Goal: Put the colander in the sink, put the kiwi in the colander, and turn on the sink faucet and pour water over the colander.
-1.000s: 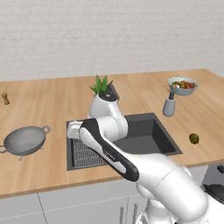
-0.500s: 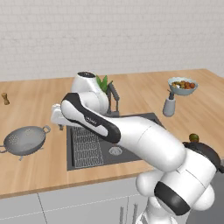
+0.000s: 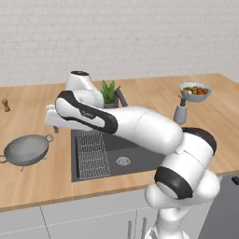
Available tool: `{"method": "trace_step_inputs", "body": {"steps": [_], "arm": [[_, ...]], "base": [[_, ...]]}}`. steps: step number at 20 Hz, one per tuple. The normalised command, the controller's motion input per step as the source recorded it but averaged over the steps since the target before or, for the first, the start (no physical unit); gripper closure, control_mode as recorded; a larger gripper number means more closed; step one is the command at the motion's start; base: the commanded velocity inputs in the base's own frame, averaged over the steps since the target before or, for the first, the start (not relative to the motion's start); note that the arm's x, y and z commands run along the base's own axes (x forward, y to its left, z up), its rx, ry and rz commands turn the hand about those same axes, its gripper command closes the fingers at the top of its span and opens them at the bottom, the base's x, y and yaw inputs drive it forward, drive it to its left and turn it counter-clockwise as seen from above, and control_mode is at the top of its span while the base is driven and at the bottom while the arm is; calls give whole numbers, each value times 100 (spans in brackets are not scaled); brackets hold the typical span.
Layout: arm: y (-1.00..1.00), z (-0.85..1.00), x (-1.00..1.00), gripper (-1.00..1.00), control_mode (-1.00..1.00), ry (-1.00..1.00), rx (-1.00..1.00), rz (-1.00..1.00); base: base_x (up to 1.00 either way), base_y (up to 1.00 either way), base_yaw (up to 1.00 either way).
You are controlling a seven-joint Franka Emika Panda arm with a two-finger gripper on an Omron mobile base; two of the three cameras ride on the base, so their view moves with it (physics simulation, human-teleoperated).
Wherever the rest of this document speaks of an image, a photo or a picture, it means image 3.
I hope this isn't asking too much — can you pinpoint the dark grey dishwasher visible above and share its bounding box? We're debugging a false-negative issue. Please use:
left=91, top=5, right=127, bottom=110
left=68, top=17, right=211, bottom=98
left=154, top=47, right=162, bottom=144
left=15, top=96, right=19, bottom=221
left=198, top=175, right=239, bottom=239

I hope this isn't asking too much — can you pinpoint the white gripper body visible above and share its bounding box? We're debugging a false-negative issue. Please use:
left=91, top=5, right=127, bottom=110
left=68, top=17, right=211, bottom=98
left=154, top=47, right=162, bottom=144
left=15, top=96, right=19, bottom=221
left=44, top=105, right=95, bottom=132

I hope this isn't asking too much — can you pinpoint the dark grey sink basin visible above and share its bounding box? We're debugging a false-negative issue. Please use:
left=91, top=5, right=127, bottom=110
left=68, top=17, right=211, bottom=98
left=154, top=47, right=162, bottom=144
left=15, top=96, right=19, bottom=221
left=70, top=128, right=166, bottom=183

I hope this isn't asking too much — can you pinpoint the grey metal colander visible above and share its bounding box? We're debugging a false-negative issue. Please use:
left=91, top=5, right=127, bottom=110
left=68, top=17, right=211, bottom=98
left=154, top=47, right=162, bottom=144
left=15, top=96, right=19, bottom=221
left=0, top=134, right=55, bottom=173

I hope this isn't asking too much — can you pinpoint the pale blue fruit bowl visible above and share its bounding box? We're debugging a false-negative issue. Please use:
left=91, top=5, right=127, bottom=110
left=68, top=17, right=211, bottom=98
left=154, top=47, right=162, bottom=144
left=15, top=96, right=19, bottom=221
left=178, top=81, right=213, bottom=104

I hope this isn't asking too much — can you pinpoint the grey wire sink rack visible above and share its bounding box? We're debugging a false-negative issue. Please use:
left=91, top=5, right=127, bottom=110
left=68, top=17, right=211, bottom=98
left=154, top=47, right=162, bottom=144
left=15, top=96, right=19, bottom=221
left=76, top=130, right=112, bottom=180

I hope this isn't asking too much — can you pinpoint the dark grey sink faucet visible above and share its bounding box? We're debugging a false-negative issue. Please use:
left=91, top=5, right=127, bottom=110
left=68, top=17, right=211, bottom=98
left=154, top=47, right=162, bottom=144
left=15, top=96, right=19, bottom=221
left=114, top=88, right=130, bottom=108

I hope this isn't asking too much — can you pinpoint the grey cupboard door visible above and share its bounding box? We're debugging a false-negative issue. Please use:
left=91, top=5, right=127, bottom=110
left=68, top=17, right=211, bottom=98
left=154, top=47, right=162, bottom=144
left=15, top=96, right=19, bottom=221
left=40, top=190, right=140, bottom=239
left=0, top=205, right=48, bottom=239
left=135, top=199, right=215, bottom=239

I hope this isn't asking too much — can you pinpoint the small brown wooden shaker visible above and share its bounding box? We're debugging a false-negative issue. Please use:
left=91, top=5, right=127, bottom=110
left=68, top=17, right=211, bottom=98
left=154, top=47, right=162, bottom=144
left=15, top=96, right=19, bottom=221
left=1, top=98, right=11, bottom=113

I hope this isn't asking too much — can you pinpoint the green potted plant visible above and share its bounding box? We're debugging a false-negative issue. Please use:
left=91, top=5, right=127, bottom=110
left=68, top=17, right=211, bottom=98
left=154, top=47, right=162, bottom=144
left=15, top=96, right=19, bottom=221
left=99, top=79, right=121, bottom=109

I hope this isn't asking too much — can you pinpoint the grey cupboard handle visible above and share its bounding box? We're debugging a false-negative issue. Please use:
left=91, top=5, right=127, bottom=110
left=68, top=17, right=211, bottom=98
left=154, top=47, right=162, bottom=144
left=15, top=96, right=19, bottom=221
left=140, top=217, right=148, bottom=239
left=127, top=219, right=134, bottom=239

